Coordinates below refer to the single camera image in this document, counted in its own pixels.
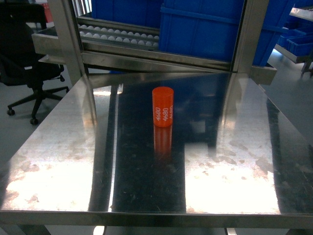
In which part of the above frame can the rear blue plastic crate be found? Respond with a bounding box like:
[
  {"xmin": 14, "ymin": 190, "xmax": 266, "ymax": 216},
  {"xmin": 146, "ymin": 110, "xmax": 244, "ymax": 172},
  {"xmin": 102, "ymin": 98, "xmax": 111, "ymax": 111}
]
[{"xmin": 91, "ymin": 0, "xmax": 163, "ymax": 28}]

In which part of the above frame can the small blue parts bin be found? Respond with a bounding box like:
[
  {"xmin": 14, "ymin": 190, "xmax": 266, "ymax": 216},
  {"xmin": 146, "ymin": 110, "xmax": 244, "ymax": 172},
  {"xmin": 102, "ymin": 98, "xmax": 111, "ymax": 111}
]
[{"xmin": 278, "ymin": 26, "xmax": 313, "ymax": 56}]

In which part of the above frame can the steel roller rack frame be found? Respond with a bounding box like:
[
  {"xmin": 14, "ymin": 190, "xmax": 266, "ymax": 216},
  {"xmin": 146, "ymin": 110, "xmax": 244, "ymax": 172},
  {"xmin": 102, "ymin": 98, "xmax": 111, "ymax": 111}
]
[{"xmin": 32, "ymin": 0, "xmax": 276, "ymax": 85}]

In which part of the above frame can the black office chair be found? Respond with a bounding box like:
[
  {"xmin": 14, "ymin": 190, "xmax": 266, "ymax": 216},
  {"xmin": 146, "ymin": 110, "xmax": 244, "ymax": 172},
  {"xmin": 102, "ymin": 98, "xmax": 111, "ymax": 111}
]
[{"xmin": 0, "ymin": 1, "xmax": 69, "ymax": 125}]

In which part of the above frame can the orange cylindrical capacitor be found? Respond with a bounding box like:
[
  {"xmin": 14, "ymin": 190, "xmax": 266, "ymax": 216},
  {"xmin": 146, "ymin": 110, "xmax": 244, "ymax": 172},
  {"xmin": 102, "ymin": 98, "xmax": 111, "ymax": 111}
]
[{"xmin": 152, "ymin": 87, "xmax": 174, "ymax": 127}]

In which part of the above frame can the large blue plastic crate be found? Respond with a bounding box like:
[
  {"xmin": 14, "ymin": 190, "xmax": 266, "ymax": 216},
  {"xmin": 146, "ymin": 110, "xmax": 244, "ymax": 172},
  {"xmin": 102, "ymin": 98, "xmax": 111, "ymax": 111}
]
[{"xmin": 158, "ymin": 0, "xmax": 294, "ymax": 66}]

